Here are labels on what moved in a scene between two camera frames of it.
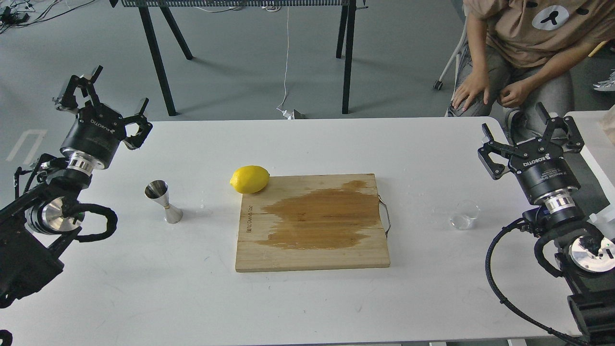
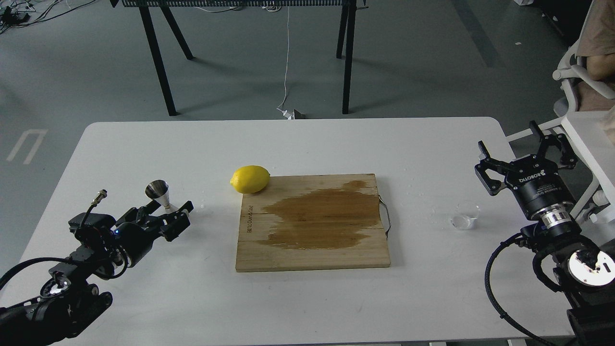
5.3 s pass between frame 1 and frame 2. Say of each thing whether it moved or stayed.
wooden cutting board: stayed
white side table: stayed
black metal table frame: stayed
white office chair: moved
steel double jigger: stayed
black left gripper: moved
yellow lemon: stayed
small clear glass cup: stayed
